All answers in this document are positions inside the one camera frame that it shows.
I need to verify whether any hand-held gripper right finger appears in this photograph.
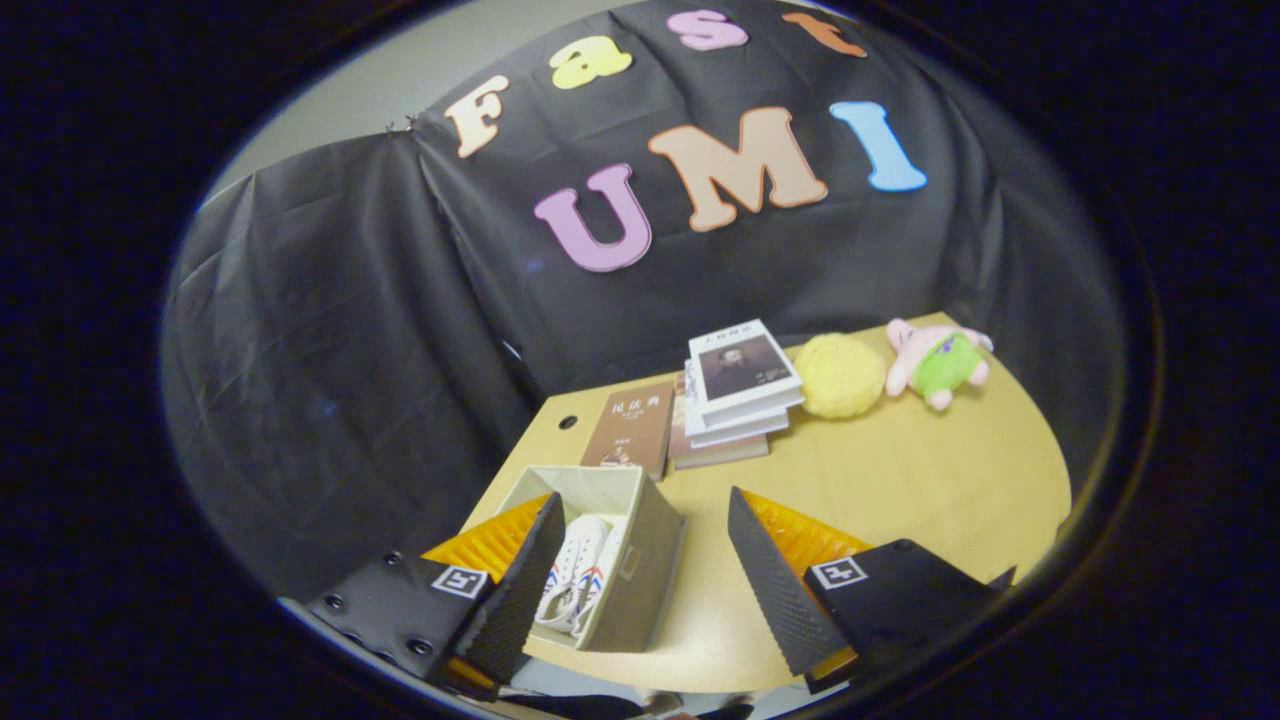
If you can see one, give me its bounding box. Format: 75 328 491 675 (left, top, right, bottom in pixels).
727 487 1016 696

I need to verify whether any pinkish brown book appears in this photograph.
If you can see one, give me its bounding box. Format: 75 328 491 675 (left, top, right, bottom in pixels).
668 375 771 471

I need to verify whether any yellow round plush toy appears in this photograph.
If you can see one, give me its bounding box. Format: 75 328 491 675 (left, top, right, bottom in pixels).
795 333 888 420

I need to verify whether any plain white book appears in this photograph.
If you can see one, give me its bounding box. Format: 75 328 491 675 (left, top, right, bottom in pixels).
683 360 791 449

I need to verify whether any brown cover book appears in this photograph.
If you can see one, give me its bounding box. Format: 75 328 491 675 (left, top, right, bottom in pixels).
580 381 676 482

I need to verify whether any white book with portrait cover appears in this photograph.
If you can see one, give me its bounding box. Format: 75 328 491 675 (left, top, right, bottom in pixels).
688 319 806 422

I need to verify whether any cream fabric storage box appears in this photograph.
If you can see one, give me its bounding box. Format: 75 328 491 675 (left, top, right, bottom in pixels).
470 463 688 654

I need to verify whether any white striped shoe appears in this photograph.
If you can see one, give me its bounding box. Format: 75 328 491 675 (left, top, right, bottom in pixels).
570 525 627 637
535 514 608 627

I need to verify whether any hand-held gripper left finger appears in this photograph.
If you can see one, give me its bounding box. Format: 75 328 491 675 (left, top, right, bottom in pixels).
305 490 567 701

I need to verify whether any black backdrop cloth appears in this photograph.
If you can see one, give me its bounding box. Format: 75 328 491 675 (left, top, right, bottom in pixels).
160 0 1126 601

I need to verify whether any pink and green plush toy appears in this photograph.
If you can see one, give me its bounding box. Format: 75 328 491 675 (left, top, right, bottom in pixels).
885 318 995 412

